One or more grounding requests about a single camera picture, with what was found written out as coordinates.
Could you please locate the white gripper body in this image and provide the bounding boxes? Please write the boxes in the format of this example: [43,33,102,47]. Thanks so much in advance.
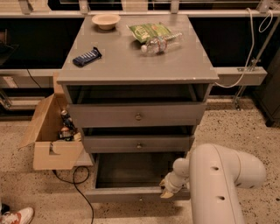
[164,171,188,193]

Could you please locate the grey bottom drawer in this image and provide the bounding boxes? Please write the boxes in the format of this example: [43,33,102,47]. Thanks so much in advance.
[86,152,190,203]

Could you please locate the grey drawer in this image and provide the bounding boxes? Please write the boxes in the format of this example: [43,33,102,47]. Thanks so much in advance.
[68,103,206,128]
[83,135,194,153]
[86,152,190,203]

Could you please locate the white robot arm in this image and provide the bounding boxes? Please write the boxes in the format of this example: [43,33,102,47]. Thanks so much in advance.
[160,143,266,224]

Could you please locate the grey middle drawer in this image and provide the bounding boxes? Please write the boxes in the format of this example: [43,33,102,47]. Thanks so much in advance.
[83,135,194,153]

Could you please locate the grey top drawer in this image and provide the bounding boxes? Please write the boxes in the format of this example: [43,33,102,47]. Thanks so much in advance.
[68,103,206,128]

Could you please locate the grey wooden drawer cabinet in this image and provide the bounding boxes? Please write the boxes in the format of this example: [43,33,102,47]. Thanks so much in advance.
[56,14,220,175]

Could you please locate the open cardboard box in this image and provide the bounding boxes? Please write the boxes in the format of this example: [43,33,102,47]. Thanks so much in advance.
[18,71,86,172]

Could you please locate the items inside cardboard box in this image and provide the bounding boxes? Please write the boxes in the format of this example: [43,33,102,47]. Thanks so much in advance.
[58,109,81,142]

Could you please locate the dark cabinet at right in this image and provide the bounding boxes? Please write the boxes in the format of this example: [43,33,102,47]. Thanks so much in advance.
[255,49,280,127]

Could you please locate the clear plastic water bottle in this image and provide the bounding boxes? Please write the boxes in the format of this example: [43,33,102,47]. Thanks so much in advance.
[141,32,184,55]

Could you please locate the white and red sneaker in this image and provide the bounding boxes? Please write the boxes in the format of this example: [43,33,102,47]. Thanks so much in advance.
[0,207,34,224]

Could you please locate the green chip bag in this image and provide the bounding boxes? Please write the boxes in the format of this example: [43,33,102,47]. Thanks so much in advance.
[128,23,171,44]

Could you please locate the beige ceramic bowl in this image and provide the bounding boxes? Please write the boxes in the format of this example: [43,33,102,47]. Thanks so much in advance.
[92,14,121,31]

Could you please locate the black floor cable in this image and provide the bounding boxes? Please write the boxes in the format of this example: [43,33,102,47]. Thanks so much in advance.
[52,165,95,224]

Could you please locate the metal frame strut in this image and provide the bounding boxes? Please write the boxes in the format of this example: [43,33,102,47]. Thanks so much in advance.
[233,16,280,111]

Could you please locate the white hanging cable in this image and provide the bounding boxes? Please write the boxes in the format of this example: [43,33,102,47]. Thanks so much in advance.
[214,7,275,89]

